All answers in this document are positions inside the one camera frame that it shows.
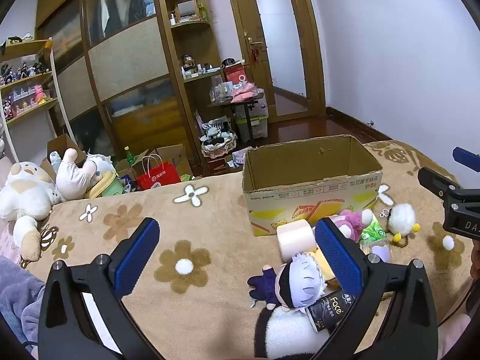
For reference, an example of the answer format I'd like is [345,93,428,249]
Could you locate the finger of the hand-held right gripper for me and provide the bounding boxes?
[452,146,480,174]
[417,167,462,204]

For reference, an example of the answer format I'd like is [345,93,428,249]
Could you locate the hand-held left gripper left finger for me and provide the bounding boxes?
[37,217,166,360]

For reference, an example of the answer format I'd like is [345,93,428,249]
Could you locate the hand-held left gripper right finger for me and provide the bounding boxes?
[314,217,439,360]

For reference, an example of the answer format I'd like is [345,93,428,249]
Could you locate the yellow dog plush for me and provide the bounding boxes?
[313,247,338,282]

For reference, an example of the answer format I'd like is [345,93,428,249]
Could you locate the purple pink plush toy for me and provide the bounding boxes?
[330,209,374,241]

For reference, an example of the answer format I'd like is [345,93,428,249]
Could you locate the green tissue pack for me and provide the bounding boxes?
[359,220,391,249]

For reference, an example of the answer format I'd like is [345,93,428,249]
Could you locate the pink roll cake plush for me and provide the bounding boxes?
[277,218,319,263]

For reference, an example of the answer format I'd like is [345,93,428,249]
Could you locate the white fluffy chick plush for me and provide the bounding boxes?
[387,203,421,243]

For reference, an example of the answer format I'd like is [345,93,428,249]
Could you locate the printed cardboard box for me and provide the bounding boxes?
[242,135,383,237]

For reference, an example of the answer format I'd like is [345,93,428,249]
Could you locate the pink soft packs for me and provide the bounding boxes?
[230,82,260,104]

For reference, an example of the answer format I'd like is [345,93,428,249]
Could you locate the white-haired doll plush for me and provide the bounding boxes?
[247,252,333,312]

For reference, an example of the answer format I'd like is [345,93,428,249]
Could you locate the black tissue pack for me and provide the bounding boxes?
[305,287,355,333]

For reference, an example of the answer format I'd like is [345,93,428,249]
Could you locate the green and yellow toy case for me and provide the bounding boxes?
[87,170,124,199]

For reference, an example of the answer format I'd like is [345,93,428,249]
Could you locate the brown floral blanket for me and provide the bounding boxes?
[19,139,480,360]

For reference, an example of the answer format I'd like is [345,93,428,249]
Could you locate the red paper bag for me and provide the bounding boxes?
[136,154,183,191]

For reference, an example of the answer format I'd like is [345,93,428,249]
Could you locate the open brown cardboard box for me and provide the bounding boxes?
[155,143,194,178]
[114,149,158,181]
[47,134,87,166]

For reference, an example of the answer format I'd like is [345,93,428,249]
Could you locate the black and white plush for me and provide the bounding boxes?
[254,305,331,360]

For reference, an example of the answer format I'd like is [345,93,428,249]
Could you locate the white fluffy-haired doll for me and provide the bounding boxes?
[87,154,114,185]

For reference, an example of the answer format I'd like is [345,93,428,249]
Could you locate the white and pink plush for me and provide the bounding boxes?
[55,147,99,202]

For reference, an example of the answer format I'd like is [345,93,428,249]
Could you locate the person's pink clothing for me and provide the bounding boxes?
[437,313,472,360]

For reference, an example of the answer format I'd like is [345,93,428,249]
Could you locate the lavender fleece cloth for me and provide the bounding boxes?
[0,257,48,350]

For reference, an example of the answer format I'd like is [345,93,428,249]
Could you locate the large cream cat plush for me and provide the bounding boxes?
[0,160,64,262]

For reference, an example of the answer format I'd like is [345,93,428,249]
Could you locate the basket of socks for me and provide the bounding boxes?
[200,119,238,159]

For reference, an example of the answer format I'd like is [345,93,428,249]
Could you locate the clear plastic storage bin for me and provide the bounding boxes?
[236,95,269,140]

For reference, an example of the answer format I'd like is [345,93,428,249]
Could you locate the small dark side table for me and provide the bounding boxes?
[208,97,268,148]

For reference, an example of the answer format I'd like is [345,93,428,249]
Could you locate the wooden door with glass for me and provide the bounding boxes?
[224,0,327,125]

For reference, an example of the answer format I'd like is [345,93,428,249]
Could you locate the clear plastic jar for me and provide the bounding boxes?
[210,75,235,103]

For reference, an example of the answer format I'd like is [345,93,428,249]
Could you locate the rows of small figurines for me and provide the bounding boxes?
[0,60,57,121]

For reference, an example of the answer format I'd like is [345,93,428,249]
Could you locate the wooden sliding-door wardrobe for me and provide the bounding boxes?
[35,0,188,162]

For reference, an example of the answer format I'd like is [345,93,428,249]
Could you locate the wooden figurine shelf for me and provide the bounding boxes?
[0,37,82,152]

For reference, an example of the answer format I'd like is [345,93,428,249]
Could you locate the red carton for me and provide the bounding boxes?
[223,64,250,85]

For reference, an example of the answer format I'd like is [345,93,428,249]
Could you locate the wooden corner shelf unit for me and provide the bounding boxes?
[157,0,226,175]

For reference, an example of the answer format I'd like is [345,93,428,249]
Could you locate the black cable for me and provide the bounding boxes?
[442,280,480,328]

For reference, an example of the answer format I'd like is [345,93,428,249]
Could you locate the metal door handle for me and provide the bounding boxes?
[245,32,265,52]

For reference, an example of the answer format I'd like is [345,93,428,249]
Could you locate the wooden photo frame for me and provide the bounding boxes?
[175,0,198,20]

